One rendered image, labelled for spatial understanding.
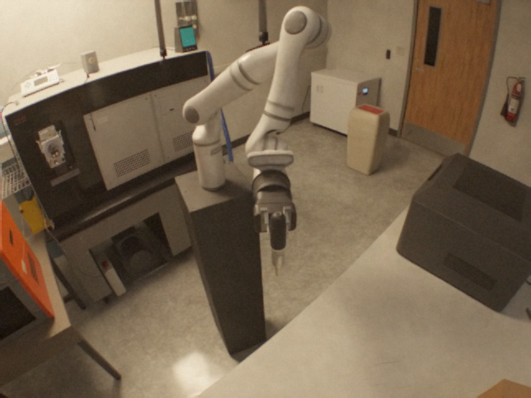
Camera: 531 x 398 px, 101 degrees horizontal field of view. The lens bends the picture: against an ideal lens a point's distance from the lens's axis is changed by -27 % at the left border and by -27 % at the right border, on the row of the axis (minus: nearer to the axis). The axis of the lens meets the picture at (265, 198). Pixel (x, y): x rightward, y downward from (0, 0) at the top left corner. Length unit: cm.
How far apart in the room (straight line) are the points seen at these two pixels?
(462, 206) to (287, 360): 68
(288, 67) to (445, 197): 61
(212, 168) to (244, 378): 65
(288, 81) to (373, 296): 69
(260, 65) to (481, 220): 77
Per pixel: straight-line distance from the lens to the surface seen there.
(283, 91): 70
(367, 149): 315
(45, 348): 145
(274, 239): 46
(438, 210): 99
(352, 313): 95
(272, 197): 55
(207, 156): 99
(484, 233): 99
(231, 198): 101
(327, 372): 85
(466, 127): 403
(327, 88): 398
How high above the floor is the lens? 169
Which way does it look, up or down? 37 degrees down
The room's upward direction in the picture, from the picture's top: 2 degrees counter-clockwise
